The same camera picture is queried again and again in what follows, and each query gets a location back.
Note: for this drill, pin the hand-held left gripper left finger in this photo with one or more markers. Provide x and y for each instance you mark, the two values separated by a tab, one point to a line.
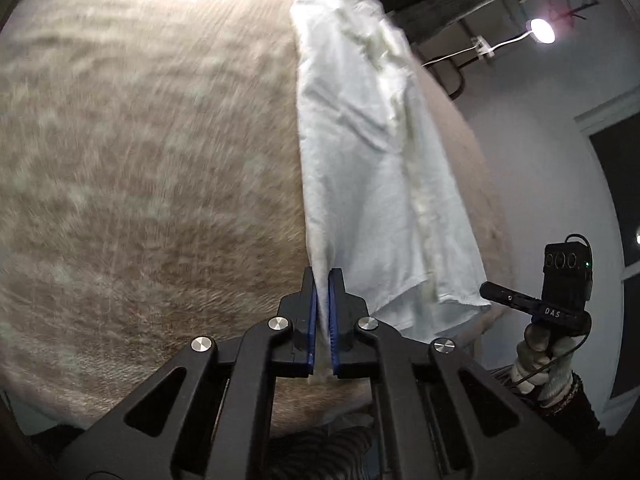
311	320

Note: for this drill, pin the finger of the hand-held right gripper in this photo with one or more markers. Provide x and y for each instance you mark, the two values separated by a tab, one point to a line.
505	296

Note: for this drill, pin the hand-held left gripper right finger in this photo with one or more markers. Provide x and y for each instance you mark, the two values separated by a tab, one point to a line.
334	330

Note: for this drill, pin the white long-sleeved shirt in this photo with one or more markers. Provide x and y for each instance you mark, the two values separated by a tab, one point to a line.
360	170

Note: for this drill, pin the person's right forearm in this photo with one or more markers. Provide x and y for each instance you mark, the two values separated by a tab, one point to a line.
575	410

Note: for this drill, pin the black metal clothes rack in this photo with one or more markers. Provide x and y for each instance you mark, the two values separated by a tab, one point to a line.
460	82

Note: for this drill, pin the person's right hand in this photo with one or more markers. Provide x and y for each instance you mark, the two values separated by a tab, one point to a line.
537	340

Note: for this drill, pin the grey striped clothing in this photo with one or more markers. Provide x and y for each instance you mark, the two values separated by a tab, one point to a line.
320	452

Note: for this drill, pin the beige checked bed blanket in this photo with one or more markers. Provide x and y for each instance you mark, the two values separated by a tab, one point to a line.
150	160

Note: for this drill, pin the white clip lamp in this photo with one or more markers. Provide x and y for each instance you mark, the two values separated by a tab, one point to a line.
542	30

